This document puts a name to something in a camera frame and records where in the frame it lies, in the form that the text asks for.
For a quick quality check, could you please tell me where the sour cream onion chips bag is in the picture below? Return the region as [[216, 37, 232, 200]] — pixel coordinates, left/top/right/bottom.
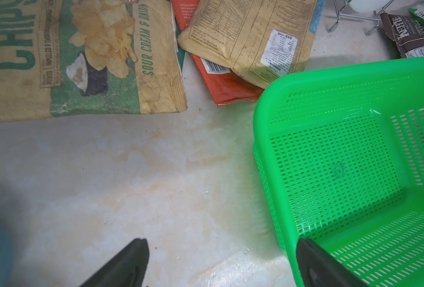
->
[[0, 1, 187, 123]]

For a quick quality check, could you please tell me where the red snack bag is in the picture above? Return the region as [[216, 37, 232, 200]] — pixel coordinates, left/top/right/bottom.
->
[[171, 0, 263, 106]]

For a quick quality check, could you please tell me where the brown Kettle chips bag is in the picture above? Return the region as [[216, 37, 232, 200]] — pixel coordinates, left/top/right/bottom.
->
[[380, 13, 424, 59]]

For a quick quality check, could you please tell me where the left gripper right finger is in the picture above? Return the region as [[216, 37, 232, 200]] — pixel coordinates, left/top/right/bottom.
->
[[296, 239, 367, 287]]

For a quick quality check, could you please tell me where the green plastic basket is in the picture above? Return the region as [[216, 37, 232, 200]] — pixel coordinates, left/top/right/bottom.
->
[[253, 57, 424, 287]]

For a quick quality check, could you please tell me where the metal wire plate stand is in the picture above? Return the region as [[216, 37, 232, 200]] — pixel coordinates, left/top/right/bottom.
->
[[328, 0, 394, 36]]

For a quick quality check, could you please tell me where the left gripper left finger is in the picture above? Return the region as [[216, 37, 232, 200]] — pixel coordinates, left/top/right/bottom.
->
[[81, 239, 149, 287]]

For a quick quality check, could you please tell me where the tan chips bag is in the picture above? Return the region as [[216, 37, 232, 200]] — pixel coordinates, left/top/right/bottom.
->
[[178, 0, 324, 88]]

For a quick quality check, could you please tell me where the white plate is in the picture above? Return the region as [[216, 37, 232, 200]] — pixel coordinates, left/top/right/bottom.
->
[[349, 0, 392, 13]]

